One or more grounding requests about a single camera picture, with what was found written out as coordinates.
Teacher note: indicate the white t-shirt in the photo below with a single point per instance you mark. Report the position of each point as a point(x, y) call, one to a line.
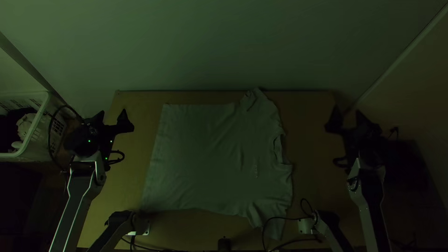
point(217, 157)

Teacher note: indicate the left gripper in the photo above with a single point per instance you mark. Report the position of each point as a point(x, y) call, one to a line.
point(104, 134)

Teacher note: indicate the heap of clothes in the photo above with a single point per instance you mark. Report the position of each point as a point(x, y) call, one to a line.
point(24, 127)

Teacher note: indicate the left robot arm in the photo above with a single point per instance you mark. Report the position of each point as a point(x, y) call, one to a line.
point(81, 189)

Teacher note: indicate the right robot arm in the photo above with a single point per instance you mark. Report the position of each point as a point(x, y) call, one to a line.
point(367, 196)

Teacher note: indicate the white laundry basket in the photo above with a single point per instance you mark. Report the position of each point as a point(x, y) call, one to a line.
point(38, 136)

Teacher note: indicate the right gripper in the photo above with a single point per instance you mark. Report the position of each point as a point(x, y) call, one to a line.
point(364, 138)

